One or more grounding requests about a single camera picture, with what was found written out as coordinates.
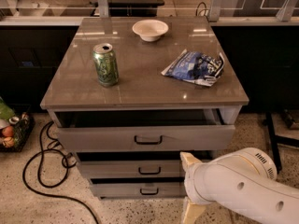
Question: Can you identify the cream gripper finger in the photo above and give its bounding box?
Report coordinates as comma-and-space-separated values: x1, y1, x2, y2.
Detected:
180, 152, 203, 173
181, 197, 206, 224

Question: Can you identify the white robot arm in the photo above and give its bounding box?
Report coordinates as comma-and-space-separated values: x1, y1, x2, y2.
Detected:
180, 147, 299, 224

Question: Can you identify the grey top drawer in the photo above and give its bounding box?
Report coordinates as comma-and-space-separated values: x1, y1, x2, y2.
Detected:
58, 109, 235, 152

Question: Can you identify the grey drawer cabinet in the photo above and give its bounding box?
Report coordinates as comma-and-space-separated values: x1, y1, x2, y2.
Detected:
39, 16, 250, 201

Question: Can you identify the blue chip bag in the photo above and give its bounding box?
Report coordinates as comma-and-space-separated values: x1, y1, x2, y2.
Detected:
161, 49, 225, 87

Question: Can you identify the black stand with wheel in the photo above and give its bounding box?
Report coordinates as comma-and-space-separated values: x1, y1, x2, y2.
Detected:
264, 112, 299, 173

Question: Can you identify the green soda can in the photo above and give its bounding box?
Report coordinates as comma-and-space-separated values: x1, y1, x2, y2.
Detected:
93, 43, 119, 87

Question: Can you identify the white bowl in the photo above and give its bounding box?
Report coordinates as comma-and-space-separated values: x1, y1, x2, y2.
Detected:
132, 20, 169, 42

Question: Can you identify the orange fruit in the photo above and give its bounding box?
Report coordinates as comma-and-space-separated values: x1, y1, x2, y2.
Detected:
2, 126, 14, 137

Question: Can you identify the green bag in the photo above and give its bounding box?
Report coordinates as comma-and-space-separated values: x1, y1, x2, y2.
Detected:
0, 97, 15, 120

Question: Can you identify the black floor cable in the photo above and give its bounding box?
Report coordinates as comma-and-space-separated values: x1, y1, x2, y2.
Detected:
21, 120, 100, 224

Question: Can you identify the black cable behind cabinet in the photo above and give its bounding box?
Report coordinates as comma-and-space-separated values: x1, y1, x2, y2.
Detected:
195, 1, 210, 18

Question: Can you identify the black wire fruit basket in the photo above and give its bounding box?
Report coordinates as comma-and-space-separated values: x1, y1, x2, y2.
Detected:
0, 112, 35, 152

